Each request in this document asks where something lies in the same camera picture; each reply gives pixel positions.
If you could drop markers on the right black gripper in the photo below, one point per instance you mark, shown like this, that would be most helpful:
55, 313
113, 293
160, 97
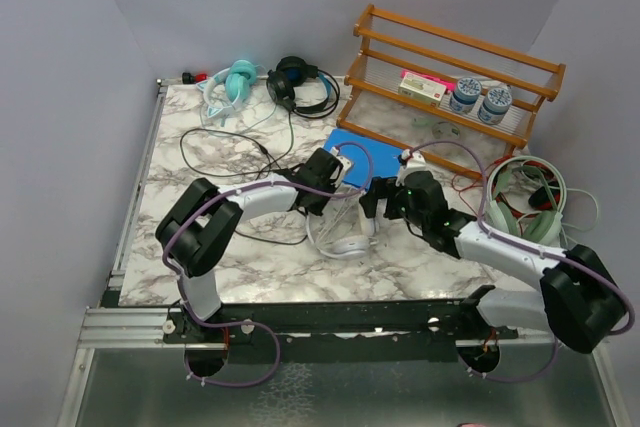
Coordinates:
380, 188

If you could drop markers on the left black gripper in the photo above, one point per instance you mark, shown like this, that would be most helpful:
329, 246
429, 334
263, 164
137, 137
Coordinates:
318, 208

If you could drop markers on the white over-ear headphones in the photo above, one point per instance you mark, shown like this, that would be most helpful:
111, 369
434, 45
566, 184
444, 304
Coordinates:
342, 232

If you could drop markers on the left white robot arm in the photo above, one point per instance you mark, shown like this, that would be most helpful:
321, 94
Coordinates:
197, 230

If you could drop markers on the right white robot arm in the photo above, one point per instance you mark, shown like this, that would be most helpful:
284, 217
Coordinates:
572, 294

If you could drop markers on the black blue headphones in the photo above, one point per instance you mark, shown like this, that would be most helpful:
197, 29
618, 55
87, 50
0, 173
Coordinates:
292, 72

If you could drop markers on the teal cat-ear headphones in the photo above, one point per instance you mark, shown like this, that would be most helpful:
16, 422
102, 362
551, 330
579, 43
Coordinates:
225, 92

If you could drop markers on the red black headphones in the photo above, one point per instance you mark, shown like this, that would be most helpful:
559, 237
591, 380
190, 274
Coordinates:
548, 194

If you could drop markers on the green headphones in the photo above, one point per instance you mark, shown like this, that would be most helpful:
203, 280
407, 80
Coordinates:
541, 219

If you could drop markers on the blue notebook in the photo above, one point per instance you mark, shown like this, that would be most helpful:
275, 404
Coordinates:
384, 156

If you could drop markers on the tape roll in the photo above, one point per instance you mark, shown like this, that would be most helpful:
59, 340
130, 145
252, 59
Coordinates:
444, 130

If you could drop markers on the white green box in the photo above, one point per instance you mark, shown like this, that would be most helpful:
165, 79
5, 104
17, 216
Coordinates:
421, 89

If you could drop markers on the wooden shelf rack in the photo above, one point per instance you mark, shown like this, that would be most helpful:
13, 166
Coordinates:
391, 42

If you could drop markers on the left blue-lid jar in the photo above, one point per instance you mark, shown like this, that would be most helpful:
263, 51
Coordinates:
466, 92

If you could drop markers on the blue-lid jar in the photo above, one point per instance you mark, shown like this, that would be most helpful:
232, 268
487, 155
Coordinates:
495, 104
466, 92

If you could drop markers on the right blue-lid jar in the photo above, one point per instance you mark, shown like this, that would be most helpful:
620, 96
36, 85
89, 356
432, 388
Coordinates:
495, 104

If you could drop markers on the red black connector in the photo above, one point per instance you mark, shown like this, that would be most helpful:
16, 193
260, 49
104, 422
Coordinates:
189, 78

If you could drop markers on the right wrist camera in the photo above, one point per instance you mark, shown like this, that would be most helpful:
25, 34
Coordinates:
410, 162

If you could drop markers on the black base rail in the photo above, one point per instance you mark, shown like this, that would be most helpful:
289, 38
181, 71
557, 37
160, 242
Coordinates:
333, 332

